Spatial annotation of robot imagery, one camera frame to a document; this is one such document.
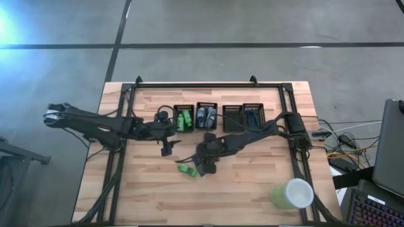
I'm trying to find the yellow cable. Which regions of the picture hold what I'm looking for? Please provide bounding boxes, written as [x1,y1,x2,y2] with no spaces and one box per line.
[326,144,376,162]

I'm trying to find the backlit black keyboard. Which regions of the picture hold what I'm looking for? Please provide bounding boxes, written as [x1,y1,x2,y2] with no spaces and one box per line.
[346,188,404,227]

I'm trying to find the black metal rig frame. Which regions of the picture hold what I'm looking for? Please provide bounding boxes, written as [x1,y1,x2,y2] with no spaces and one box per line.
[72,75,342,226]

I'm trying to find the black metal cart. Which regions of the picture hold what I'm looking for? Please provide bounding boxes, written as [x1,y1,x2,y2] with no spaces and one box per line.
[0,136,51,227]

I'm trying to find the black slotted plastic basket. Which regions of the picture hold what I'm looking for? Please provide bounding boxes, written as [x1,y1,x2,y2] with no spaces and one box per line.
[194,101,218,131]
[222,104,245,133]
[242,102,266,129]
[172,104,196,134]

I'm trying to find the grey deodorant bottle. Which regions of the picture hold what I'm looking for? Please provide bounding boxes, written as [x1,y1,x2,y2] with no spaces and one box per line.
[205,106,218,129]
[196,106,208,128]

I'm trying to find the green Pert shampoo bottle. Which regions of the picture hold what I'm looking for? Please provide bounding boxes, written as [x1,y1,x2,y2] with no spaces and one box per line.
[182,108,193,127]
[175,163,198,178]
[176,112,186,132]

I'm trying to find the black power adapter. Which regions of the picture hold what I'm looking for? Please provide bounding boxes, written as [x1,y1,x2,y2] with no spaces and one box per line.
[338,134,357,149]
[328,156,359,173]

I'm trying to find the white cable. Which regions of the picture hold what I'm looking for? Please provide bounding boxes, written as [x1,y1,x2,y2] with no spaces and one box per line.
[318,120,383,135]

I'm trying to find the grey laptop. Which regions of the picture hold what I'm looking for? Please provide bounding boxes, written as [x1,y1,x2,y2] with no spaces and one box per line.
[372,98,404,199]

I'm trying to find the green canister white lid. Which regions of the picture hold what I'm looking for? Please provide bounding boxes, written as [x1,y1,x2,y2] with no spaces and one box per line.
[270,177,315,211]

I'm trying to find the black flat bar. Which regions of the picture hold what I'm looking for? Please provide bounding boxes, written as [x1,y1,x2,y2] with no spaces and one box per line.
[331,166,375,190]

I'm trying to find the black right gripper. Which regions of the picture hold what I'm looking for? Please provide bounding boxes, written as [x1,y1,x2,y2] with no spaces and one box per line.
[191,141,219,177]

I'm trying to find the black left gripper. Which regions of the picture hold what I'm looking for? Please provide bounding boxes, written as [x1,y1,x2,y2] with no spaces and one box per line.
[148,120,182,157]

